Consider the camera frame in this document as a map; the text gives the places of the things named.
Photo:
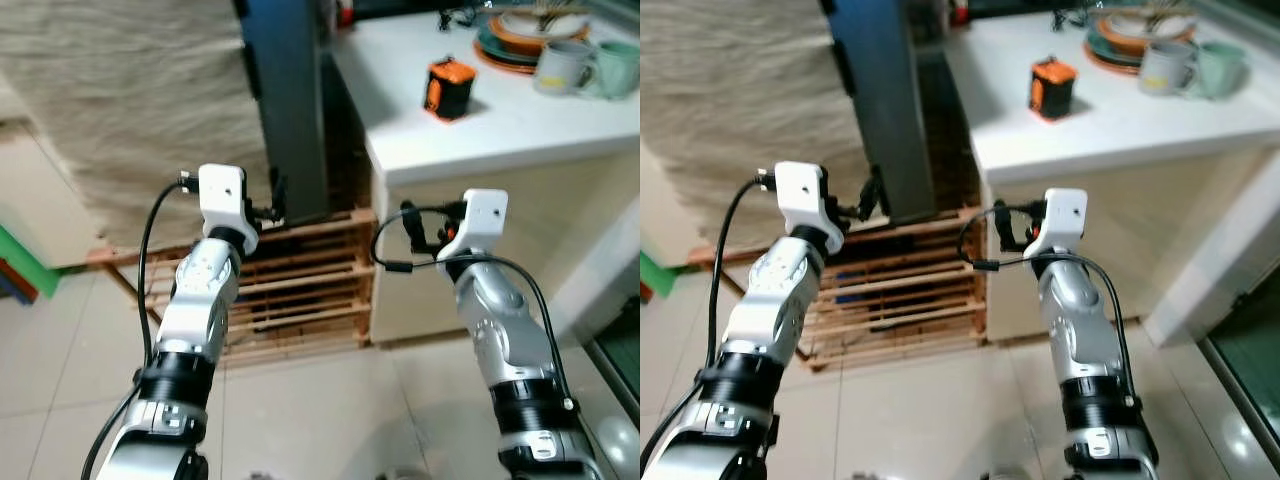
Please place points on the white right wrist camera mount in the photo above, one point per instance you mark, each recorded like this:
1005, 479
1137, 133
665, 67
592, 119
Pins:
1065, 212
485, 215

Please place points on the orange black tape measure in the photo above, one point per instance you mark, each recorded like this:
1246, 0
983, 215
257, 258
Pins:
450, 90
1053, 90

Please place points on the glass sliding door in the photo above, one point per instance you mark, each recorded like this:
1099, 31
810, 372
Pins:
625, 350
1250, 350

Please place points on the white counter cabinet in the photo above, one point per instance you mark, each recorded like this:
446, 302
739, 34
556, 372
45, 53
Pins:
1100, 140
500, 140

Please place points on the dark teal plate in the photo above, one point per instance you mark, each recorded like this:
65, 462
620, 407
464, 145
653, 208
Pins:
1098, 48
490, 45

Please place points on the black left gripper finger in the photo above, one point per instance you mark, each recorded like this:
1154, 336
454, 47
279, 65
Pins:
877, 192
279, 195

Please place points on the beige kitchen counter cabinet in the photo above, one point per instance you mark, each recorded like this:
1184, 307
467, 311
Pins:
40, 190
670, 200

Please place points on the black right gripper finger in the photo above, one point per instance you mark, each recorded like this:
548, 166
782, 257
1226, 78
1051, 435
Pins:
410, 225
1002, 225

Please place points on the wooden slatted rack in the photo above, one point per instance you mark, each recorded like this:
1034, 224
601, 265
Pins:
300, 290
900, 290

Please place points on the grey mug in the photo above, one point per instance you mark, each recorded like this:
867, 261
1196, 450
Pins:
1165, 68
562, 68

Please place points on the pale green mug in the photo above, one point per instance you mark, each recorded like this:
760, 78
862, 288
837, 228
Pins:
618, 70
1222, 70

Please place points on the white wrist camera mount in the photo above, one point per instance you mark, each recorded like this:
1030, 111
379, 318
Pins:
1065, 212
222, 195
485, 215
800, 192

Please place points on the green cutting board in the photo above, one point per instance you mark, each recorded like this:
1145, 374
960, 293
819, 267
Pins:
655, 272
25, 255

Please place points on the beige woven cloth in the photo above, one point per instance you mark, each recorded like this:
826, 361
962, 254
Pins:
750, 100
130, 100

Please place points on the white bowl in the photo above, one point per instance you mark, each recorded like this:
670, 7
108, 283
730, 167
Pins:
530, 22
1140, 22

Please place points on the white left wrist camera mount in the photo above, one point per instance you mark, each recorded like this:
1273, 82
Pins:
222, 195
800, 192

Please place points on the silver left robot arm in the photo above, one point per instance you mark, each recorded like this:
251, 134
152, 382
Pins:
200, 300
775, 300

